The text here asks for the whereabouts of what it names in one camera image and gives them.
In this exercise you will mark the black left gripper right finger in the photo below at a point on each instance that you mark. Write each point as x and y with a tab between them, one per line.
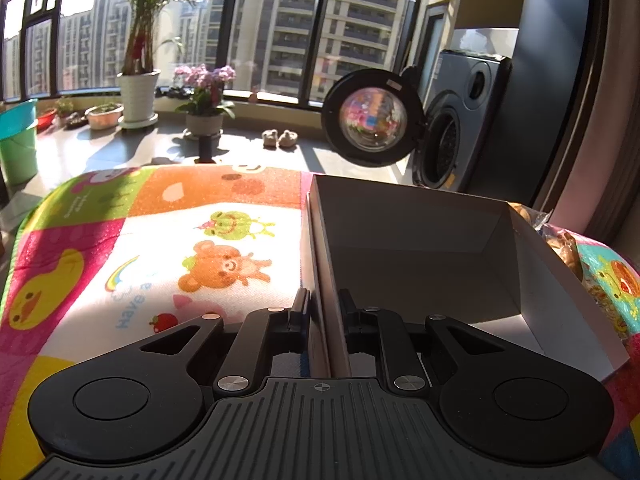
349	312

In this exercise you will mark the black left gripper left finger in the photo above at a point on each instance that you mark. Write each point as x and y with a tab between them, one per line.
298	314

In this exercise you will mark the brown cardboard box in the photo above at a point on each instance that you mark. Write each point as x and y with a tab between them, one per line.
420	252

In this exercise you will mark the bagged bread buns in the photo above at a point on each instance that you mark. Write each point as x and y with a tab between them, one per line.
559	240

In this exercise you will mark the pair of beige slippers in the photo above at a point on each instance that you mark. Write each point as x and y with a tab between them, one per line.
287	139

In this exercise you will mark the round washing machine door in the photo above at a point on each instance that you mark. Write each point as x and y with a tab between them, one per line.
373	118

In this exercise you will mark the colourful cartoon play mat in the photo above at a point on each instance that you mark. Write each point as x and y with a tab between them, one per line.
144	335

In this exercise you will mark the pink flower plant in pot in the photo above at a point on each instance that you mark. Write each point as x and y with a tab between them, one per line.
205	108

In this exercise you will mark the grey washing machine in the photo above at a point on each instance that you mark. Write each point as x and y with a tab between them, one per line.
466	91

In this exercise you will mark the small shallow planter bowl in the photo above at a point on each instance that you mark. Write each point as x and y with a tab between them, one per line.
104	116

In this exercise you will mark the green plastic bucket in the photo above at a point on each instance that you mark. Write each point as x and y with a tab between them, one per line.
18	142

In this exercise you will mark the red plant pot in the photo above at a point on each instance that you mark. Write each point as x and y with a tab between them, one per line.
46	119

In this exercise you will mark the tall bamboo plant white pot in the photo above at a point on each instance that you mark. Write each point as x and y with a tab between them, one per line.
138	77

